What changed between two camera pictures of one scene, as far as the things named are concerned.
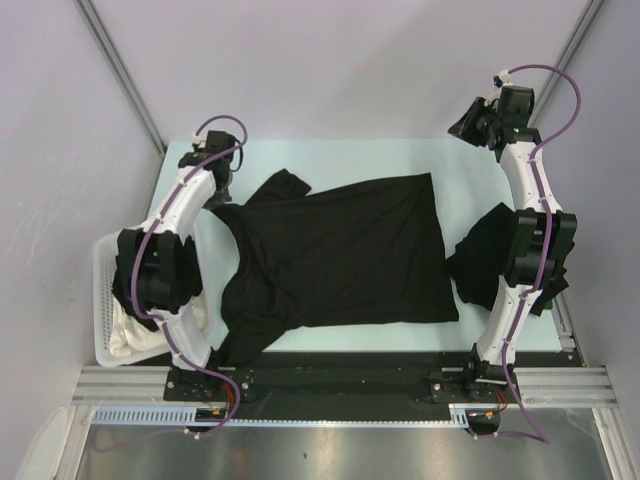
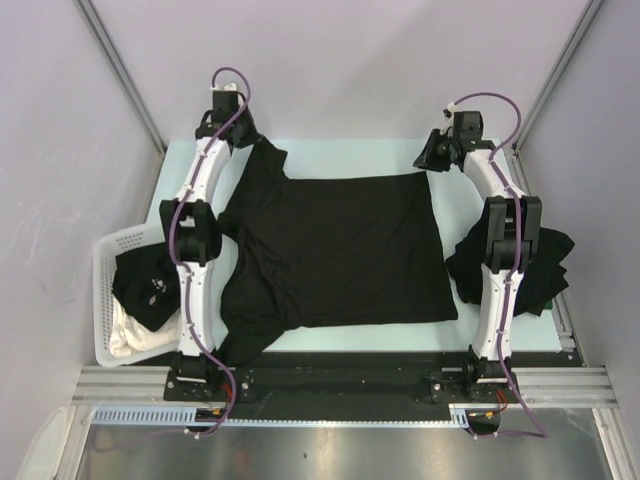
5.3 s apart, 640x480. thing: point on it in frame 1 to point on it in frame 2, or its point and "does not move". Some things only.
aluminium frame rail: x=565 y=387 does not move
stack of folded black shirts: x=478 y=262 does not move
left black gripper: x=223 y=197 to x=253 y=135
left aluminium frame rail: x=122 y=383 does not move
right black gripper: x=464 y=128 to x=427 y=160
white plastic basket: x=103 y=305 does not move
